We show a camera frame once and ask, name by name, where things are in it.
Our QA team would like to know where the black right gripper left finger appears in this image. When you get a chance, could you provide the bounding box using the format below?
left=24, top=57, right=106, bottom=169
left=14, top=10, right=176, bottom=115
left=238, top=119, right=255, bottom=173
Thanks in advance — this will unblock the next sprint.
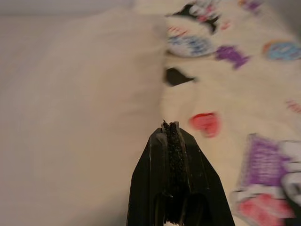
left=126, top=119, right=174, bottom=226

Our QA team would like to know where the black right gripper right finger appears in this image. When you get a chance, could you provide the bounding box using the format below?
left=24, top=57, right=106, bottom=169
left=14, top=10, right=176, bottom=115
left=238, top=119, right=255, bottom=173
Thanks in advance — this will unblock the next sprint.
left=168, top=121, right=236, bottom=226

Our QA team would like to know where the white pillow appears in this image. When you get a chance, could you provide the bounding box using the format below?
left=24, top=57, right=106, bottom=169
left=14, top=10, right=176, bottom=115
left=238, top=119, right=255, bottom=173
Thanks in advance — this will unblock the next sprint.
left=0, top=10, right=170, bottom=226

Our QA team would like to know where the white cartoon print blanket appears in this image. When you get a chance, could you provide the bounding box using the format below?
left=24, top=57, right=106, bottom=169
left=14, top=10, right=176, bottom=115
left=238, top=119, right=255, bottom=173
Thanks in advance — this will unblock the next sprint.
left=134, top=0, right=301, bottom=226

